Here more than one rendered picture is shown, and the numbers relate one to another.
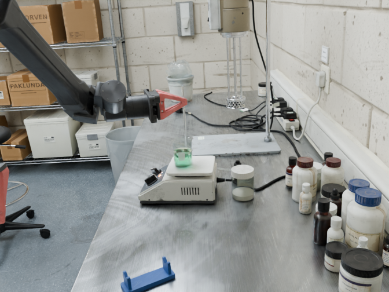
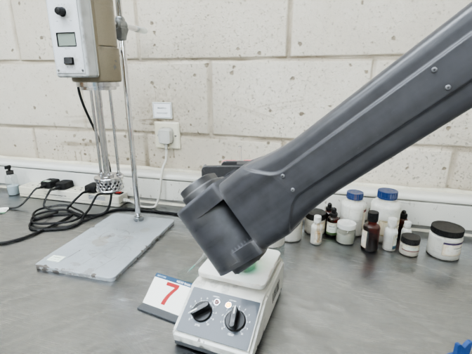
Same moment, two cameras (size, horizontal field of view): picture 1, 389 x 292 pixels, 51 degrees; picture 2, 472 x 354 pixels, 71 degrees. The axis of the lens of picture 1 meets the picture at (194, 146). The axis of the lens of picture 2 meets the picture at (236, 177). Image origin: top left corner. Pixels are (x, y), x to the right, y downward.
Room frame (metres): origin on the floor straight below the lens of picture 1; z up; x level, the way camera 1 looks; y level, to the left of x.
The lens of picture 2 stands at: (0.89, 0.52, 1.15)
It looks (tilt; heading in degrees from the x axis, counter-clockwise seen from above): 17 degrees down; 283
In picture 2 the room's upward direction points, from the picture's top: straight up
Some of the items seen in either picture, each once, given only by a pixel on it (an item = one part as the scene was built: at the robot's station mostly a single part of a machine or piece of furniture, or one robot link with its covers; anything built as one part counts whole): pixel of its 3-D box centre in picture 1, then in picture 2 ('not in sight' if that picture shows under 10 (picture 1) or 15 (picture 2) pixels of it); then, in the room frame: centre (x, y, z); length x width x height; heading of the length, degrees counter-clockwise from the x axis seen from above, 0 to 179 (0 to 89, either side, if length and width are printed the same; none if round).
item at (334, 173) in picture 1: (332, 178); not in sight; (0.95, -0.34, 0.80); 0.06 x 0.06 x 0.10
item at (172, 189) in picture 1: (183, 180); (236, 291); (1.01, 0.04, 0.79); 0.22 x 0.13 x 0.08; 83
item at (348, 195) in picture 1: (357, 206); (352, 212); (0.78, -0.34, 0.81); 0.06 x 0.06 x 0.11
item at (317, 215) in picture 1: (322, 221); (371, 230); (0.75, -0.26, 0.80); 0.04 x 0.04 x 0.10
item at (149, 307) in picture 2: not in sight; (166, 296); (1.13, 0.05, 0.77); 0.09 x 0.06 x 0.04; 167
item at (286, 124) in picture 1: (282, 112); (71, 192); (1.68, -0.38, 0.77); 0.40 x 0.06 x 0.04; 179
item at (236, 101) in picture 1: (234, 70); (104, 138); (1.37, -0.15, 1.02); 0.07 x 0.07 x 0.25
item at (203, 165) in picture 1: (191, 165); (241, 263); (1.01, 0.01, 0.83); 0.12 x 0.12 x 0.01; 83
